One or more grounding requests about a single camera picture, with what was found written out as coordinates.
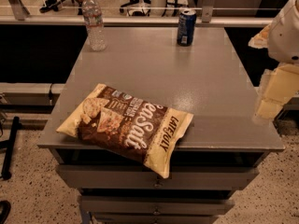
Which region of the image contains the black sneaker foot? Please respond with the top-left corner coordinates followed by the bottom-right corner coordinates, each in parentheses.
top-left (39, 0), bottom-right (58, 13)

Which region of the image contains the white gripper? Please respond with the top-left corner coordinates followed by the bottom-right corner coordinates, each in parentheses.
top-left (249, 0), bottom-right (299, 120)

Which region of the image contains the clear plastic water bottle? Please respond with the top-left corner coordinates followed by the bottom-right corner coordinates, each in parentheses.
top-left (81, 0), bottom-right (107, 51)

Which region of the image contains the grey metal drawer cabinet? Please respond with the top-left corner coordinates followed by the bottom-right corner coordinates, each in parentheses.
top-left (40, 27), bottom-right (283, 224)

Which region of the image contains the brown sea salt chip bag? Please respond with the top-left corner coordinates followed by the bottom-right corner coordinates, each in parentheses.
top-left (57, 84), bottom-right (193, 178)

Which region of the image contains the black stand leg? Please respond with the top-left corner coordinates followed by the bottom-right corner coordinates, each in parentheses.
top-left (0, 117), bottom-right (21, 180)

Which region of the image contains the grey metal railing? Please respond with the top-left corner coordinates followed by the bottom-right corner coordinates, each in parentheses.
top-left (0, 0), bottom-right (272, 28)

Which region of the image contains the blue pepsi can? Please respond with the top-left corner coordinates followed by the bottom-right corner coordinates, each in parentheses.
top-left (177, 8), bottom-right (197, 46)

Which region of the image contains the black office chair base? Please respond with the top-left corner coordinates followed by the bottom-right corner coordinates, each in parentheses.
top-left (120, 0), bottom-right (182, 17)

